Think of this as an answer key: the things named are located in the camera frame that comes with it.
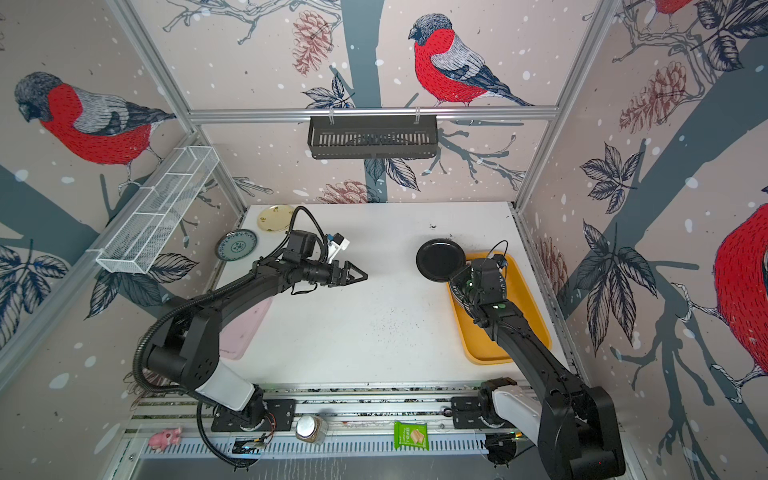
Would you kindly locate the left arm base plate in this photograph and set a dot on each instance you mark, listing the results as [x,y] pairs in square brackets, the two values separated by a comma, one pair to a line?
[271,415]

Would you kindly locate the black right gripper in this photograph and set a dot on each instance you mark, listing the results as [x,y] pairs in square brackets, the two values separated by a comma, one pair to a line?
[461,275]

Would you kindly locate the small glass jar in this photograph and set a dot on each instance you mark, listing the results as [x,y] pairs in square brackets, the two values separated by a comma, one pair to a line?
[311,429]

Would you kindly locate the black hanging wire basket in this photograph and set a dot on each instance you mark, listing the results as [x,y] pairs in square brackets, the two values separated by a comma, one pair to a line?
[373,137]

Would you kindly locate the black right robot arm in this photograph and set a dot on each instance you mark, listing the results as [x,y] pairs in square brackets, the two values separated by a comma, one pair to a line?
[574,426]

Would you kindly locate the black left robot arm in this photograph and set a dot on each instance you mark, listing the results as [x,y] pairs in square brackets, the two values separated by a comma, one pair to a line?
[180,352]

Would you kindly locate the pink rectangular tray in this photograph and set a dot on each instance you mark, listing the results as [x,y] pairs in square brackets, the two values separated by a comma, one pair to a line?
[236,336]

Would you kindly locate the white wire mesh shelf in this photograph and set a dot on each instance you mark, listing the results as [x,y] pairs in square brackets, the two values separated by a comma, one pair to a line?
[162,204]

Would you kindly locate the yellow plastic bin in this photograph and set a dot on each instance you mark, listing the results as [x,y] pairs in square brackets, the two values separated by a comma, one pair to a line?
[479,347]

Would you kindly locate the small teal patterned plate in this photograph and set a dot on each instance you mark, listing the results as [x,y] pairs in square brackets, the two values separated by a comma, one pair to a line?
[236,245]

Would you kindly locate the black small plate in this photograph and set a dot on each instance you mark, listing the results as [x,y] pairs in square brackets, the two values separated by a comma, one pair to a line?
[439,259]

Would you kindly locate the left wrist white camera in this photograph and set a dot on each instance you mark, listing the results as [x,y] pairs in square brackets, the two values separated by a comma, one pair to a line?
[336,243]

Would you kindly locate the pink pig toy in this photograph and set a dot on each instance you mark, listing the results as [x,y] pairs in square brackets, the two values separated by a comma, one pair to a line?
[161,441]

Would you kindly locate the yellow small plate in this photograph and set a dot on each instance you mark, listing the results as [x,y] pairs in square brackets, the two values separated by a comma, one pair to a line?
[276,218]

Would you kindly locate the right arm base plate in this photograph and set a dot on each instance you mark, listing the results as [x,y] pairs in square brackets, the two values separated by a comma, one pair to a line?
[470,413]

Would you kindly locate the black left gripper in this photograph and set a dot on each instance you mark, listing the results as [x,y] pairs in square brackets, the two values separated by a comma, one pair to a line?
[335,281]

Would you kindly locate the green snack packet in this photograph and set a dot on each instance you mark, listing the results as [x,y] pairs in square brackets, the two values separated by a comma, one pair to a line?
[410,435]

